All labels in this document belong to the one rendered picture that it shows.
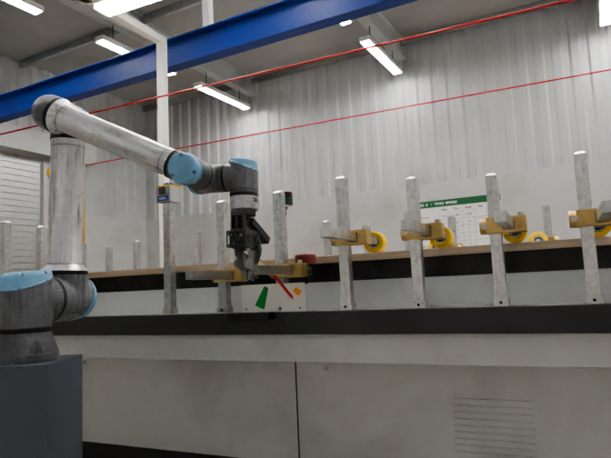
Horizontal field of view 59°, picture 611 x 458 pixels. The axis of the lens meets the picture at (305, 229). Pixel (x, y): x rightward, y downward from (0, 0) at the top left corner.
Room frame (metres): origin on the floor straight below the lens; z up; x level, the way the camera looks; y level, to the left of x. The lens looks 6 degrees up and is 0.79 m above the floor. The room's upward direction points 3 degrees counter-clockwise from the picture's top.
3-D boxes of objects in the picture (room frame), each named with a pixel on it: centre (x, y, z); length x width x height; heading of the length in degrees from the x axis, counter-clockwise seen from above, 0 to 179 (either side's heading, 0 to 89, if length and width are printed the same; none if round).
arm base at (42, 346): (1.67, 0.86, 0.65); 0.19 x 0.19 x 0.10
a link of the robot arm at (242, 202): (1.69, 0.19, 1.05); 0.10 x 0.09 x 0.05; 65
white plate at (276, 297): (1.98, 0.13, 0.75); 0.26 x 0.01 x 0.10; 65
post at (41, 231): (2.52, 1.23, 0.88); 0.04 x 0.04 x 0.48; 65
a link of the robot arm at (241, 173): (1.70, 0.19, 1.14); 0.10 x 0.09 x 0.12; 77
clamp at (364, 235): (1.88, -0.15, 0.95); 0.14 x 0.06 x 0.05; 65
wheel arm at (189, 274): (2.03, 0.31, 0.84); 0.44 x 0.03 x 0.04; 155
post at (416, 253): (1.78, -0.36, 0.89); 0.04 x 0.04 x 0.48; 65
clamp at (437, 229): (1.77, -0.38, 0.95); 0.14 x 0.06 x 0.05; 65
